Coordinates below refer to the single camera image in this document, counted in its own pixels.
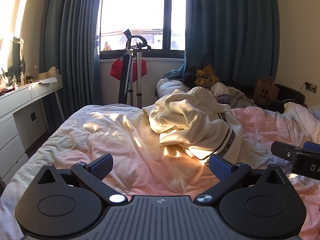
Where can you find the grey garment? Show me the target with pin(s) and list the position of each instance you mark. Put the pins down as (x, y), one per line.
(241, 98)

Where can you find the row of cosmetic bottles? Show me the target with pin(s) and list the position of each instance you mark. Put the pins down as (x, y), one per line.
(14, 82)

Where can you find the white zip-up jacket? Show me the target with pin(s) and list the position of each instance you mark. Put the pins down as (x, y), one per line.
(187, 115)

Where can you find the wavy frame mirror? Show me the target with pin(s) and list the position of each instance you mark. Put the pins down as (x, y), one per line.
(13, 55)

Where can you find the white paper sheet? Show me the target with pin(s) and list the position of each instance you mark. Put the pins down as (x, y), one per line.
(48, 80)

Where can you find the white dressing table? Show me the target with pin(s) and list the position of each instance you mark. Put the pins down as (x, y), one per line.
(22, 120)

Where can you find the tissue box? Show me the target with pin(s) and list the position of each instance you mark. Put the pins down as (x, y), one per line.
(53, 71)

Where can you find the brown paper bag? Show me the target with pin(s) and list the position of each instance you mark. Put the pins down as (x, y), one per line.
(265, 91)

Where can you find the clothes rack stand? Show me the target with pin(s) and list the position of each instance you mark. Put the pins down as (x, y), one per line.
(138, 80)

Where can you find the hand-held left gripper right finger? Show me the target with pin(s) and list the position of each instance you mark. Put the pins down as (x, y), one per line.
(221, 167)

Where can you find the pink and white bed cover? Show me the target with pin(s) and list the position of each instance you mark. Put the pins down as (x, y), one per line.
(100, 130)

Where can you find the teal curtain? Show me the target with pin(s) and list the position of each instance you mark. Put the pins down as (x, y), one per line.
(70, 42)
(230, 30)

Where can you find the mustard yellow garment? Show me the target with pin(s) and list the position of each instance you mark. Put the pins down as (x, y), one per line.
(206, 76)

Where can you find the dark navy garment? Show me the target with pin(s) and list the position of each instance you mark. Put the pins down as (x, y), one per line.
(190, 76)

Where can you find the white padded jacket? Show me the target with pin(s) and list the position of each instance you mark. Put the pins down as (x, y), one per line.
(170, 83)

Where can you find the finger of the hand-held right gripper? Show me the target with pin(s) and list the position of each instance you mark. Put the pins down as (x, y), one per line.
(312, 147)
(281, 148)

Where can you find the window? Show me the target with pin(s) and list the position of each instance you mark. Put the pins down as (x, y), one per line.
(135, 10)

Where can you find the light blue pillow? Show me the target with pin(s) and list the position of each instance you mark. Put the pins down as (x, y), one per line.
(315, 110)

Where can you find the white garment with purple print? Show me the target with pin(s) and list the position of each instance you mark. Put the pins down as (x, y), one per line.
(221, 92)

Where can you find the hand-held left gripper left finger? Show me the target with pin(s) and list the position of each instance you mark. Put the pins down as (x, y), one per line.
(101, 167)

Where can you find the wall socket with plug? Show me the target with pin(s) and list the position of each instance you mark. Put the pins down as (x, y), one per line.
(310, 87)

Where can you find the black chair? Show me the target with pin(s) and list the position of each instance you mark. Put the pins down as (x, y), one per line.
(290, 93)

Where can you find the red garment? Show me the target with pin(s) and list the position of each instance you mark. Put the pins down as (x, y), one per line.
(116, 68)

